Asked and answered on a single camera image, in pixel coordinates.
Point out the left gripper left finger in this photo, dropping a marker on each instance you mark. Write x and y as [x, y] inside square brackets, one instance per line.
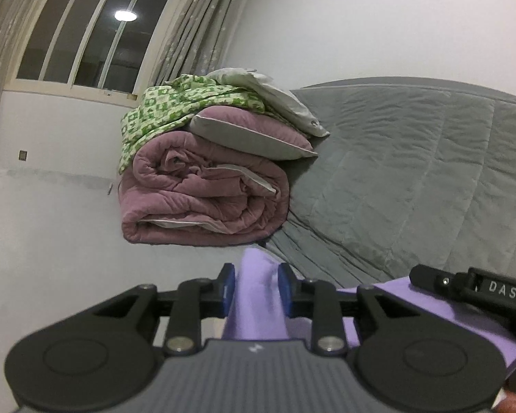
[102, 356]

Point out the pink folded quilt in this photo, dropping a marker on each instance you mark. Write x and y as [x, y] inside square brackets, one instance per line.
[182, 189]

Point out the grey right curtain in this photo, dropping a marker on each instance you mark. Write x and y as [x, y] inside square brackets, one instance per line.
[199, 38]

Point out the window with white frame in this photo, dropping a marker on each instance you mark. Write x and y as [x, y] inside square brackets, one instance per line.
[93, 50]

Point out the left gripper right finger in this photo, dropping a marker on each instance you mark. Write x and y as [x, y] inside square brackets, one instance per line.
[373, 351]

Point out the white grey pillow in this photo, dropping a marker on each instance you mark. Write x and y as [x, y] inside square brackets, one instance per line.
[278, 101]

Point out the purple pants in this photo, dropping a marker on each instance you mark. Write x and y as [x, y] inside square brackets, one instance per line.
[257, 313]

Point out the grey quilted headboard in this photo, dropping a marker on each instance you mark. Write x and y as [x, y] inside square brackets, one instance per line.
[413, 171]

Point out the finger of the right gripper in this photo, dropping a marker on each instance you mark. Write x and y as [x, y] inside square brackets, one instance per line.
[434, 281]

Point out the pink grey pillow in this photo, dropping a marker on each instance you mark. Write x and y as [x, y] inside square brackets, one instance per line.
[250, 133]

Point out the green patterned blanket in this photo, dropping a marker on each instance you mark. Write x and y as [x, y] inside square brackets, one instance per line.
[171, 106]

